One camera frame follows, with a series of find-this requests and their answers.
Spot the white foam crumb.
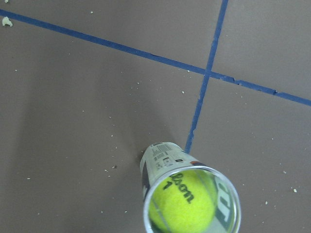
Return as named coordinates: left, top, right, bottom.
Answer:
left=2, top=17, right=13, bottom=27

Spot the clear tennis ball can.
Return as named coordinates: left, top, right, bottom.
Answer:
left=140, top=142, right=241, bottom=233

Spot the yellow tennis ball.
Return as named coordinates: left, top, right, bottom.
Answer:
left=149, top=169, right=217, bottom=233

